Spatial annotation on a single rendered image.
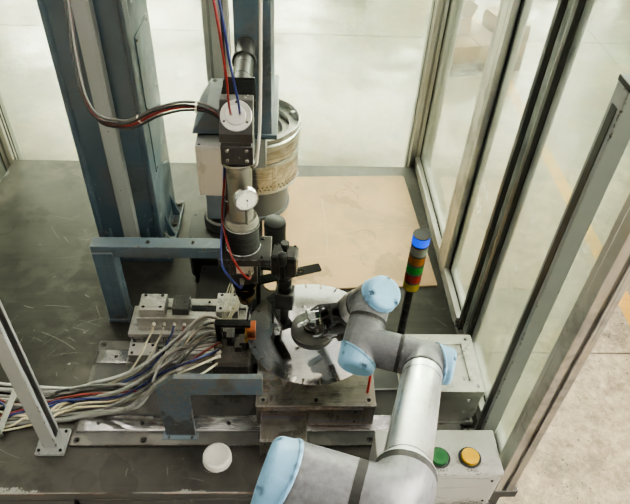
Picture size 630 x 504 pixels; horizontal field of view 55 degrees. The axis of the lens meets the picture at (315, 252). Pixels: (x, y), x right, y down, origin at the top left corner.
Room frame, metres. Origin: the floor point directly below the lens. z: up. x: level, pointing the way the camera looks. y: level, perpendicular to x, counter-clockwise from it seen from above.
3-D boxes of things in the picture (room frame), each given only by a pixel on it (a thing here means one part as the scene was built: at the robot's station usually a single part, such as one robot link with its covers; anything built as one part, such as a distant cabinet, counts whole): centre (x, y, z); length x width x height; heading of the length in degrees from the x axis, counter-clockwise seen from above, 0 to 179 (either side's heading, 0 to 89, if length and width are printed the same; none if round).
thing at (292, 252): (0.97, 0.07, 1.17); 0.06 x 0.05 x 0.20; 85
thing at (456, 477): (0.71, -0.30, 0.82); 0.28 x 0.11 x 0.15; 94
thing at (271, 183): (1.76, 0.22, 0.93); 0.31 x 0.31 x 0.36
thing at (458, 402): (0.96, -0.34, 0.82); 0.18 x 0.18 x 0.15; 4
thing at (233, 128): (1.13, 0.17, 1.45); 0.35 x 0.07 x 0.28; 4
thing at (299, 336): (1.00, 0.00, 0.96); 0.11 x 0.11 x 0.03
